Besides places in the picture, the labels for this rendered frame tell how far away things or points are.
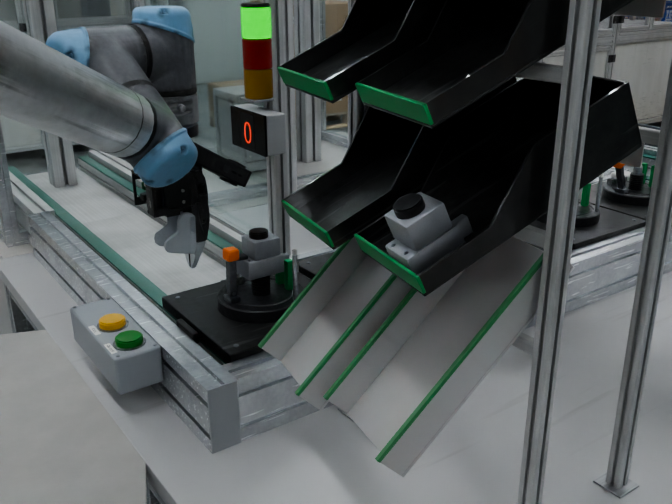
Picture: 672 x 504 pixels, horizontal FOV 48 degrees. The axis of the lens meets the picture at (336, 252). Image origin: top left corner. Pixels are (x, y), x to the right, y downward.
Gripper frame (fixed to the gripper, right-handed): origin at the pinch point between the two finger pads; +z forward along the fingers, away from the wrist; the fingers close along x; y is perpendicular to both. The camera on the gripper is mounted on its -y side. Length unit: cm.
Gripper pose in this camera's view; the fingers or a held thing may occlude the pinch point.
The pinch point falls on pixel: (196, 257)
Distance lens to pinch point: 112.2
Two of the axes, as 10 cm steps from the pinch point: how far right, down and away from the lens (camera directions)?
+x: 5.8, 3.0, -7.6
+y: -8.2, 2.1, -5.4
